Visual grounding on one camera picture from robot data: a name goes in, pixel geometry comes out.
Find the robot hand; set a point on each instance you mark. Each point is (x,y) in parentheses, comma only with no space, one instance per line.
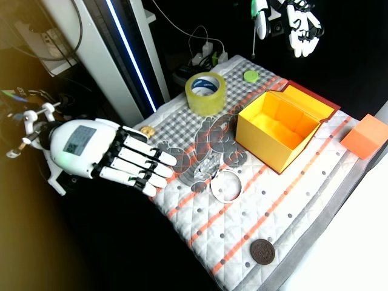
(75,151)
(298,30)

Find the yellow box with red lid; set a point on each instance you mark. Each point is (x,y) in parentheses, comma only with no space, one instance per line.
(263,142)

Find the green sandwich cookie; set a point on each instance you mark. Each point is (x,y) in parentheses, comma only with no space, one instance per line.
(251,76)

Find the green plug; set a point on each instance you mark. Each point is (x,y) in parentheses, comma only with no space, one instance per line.
(215,57)

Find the white charger plug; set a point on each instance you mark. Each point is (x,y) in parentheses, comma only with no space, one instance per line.
(207,48)

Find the white column with blue light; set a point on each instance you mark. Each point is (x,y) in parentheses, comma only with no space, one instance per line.
(100,54)

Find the white power strip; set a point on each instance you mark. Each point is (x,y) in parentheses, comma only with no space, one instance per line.
(198,58)

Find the yellow tape roll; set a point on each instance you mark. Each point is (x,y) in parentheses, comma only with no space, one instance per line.
(206,103)

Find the orange cube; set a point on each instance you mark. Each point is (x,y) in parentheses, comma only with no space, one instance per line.
(365,138)

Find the grey quilt with bear print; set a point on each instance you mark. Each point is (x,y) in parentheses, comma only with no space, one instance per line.
(272,197)

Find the brown sandwich cookie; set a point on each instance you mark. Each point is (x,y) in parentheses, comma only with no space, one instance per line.
(262,252)

